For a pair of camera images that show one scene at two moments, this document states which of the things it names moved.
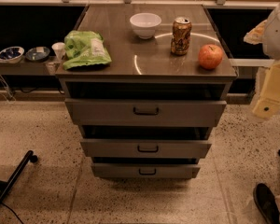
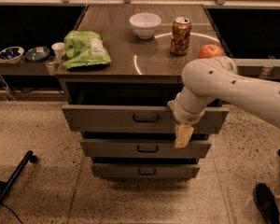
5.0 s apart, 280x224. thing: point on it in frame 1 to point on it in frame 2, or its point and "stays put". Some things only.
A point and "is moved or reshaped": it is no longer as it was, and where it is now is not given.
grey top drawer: x=145 y=113 is moved or reshaped
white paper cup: x=59 y=48 stays put
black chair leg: x=3 y=187 stays put
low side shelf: x=25 y=67 stays put
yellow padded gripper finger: x=275 y=91 to x=184 y=133
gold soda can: x=181 y=34 stays put
